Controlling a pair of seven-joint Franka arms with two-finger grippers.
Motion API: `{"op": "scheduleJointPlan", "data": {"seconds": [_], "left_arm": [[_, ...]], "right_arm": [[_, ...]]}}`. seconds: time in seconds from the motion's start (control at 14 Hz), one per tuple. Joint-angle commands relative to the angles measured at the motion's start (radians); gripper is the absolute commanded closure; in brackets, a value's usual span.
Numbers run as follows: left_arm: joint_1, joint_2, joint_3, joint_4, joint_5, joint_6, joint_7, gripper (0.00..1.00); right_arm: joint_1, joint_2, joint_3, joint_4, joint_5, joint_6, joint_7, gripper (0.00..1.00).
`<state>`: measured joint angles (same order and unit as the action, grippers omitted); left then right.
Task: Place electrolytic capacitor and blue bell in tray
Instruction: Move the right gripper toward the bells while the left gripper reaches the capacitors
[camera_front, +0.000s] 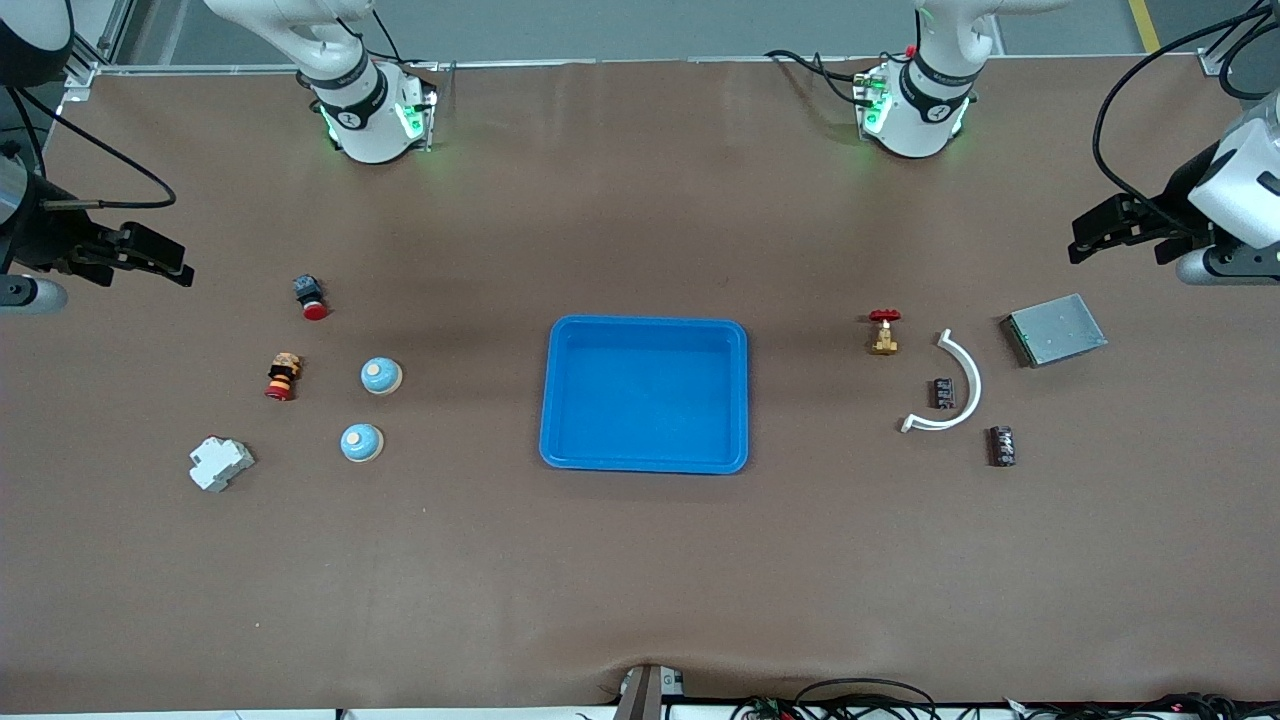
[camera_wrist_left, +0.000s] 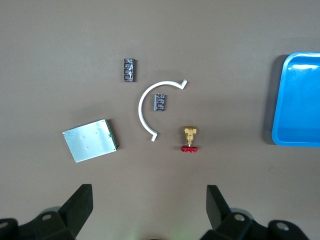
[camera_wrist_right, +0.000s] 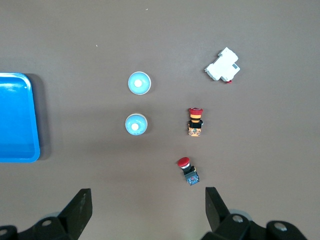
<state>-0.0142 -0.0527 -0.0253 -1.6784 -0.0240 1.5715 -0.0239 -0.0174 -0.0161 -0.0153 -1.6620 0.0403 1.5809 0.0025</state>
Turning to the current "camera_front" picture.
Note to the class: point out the red push button black base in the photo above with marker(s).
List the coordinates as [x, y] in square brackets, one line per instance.
[310, 295]

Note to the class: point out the white curved plastic clip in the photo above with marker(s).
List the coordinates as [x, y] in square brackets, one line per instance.
[976, 388]

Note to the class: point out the white circuit breaker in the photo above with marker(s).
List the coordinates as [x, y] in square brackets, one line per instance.
[220, 465]

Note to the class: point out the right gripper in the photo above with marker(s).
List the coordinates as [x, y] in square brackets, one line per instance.
[50, 240]

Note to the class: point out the red emergency stop orange base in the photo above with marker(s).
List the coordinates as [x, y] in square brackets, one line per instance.
[283, 377]

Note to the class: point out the blue plastic tray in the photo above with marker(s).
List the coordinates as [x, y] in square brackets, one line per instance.
[645, 400]

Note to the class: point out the aluminium table edge rail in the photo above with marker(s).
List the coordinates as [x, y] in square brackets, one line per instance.
[520, 64]

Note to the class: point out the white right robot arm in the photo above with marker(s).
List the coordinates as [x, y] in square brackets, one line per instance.
[365, 120]

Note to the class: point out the black electrolytic capacitor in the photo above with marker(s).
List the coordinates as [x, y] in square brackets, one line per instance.
[1002, 447]
[944, 393]

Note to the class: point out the aluminium frame profile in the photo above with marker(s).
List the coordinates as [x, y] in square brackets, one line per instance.
[1213, 62]
[80, 80]

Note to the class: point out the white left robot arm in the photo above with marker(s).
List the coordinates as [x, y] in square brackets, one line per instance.
[925, 110]

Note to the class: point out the grey metal box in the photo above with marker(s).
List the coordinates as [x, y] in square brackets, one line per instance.
[1058, 330]

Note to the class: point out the blue desk bell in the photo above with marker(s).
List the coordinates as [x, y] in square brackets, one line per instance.
[361, 443]
[381, 376]

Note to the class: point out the grey table edge bracket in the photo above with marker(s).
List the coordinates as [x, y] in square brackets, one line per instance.
[640, 700]

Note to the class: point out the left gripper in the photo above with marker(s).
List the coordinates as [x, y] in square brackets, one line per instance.
[1172, 212]

